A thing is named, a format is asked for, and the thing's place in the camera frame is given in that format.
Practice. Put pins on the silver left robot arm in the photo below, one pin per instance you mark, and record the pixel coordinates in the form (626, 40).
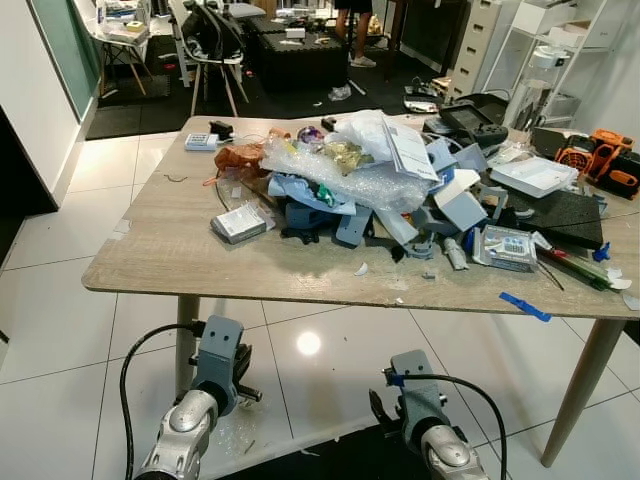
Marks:
(185, 425)

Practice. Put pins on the black robot lower body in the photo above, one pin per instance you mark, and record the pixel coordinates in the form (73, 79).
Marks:
(330, 460)

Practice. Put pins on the small grey wrapped box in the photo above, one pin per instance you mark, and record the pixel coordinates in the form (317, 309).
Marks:
(238, 223)

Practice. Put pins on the light wooden table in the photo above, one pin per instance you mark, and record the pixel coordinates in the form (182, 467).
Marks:
(170, 240)

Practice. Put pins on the blue-grey plastic printed part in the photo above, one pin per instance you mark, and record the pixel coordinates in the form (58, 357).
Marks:
(315, 215)

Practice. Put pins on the blue tape strip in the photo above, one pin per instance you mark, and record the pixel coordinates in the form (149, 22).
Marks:
(525, 307)

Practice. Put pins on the hard drive in clear bag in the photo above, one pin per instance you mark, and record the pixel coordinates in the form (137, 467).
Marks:
(508, 248)

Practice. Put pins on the clear bubble wrap sheet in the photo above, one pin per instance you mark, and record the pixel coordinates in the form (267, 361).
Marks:
(340, 180)

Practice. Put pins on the orange plastic bag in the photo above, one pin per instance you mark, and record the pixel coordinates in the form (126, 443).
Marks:
(238, 157)

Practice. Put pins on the small white labelled box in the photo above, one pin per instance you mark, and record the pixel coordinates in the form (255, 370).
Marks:
(200, 141)

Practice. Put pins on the small black device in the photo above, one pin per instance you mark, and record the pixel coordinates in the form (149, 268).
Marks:
(220, 130)

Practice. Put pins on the green and red stick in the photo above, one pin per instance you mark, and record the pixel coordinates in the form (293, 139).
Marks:
(575, 268)

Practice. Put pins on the purple shiny ball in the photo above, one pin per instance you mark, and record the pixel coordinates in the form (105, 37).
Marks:
(310, 136)

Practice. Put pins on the black foam pad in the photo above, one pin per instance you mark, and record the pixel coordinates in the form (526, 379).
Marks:
(560, 220)

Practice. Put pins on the white plastic bag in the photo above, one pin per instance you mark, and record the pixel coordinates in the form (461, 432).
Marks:
(365, 130)

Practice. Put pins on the white printed paper sheet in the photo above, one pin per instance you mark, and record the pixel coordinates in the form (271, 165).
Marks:
(412, 150)

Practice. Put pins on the white shallow tray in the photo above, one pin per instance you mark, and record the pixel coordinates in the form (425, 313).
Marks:
(535, 176)

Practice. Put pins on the black controller case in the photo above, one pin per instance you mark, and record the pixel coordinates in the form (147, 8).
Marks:
(472, 122)

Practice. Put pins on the black low table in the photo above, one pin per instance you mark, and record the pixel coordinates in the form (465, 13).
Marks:
(300, 55)

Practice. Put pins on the chair with black bag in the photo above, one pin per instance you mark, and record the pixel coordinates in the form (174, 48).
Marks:
(212, 40)

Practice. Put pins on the orange and black tool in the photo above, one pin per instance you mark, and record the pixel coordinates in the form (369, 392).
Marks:
(600, 155)

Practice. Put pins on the person's legs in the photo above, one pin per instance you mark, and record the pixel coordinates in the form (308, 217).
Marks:
(360, 35)

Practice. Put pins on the clear plastic water bottle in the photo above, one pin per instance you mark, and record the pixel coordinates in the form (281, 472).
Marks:
(530, 90)

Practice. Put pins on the white drawer unit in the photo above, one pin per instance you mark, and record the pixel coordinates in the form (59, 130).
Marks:
(480, 45)

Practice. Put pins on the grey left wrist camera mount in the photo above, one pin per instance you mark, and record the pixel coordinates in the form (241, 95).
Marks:
(218, 355)

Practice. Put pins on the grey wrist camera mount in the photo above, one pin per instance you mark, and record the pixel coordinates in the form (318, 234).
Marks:
(416, 395)
(218, 355)

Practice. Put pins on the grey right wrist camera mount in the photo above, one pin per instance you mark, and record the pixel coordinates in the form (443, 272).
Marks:
(416, 395)

